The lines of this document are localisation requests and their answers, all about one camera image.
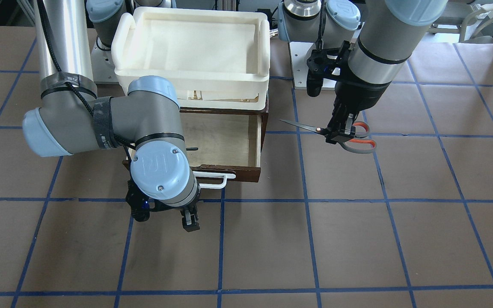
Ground white drawer handle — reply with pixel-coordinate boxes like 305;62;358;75
193;170;236;190

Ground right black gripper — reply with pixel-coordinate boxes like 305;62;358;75
126;180;200;232

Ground grey orange scissors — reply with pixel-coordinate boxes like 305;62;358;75
281;119;377;154

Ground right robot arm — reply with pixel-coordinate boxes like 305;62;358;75
22;0;200;232

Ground brown wooden drawer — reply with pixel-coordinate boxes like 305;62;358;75
122;106;268;184

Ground white plastic tray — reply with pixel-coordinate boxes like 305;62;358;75
111;6;270;110

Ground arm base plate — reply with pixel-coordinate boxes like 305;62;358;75
91;37;118;85
289;41;315;90

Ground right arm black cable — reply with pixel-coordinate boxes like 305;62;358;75
36;0;136;150

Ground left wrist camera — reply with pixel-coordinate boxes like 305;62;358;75
306;41;350;97

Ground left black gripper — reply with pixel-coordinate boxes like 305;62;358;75
325;77;390;143

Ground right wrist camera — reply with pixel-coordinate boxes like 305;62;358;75
127;198;150;222

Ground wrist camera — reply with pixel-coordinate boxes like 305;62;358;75
127;198;150;222
306;41;350;97

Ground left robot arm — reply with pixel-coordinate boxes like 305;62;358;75
278;0;447;146

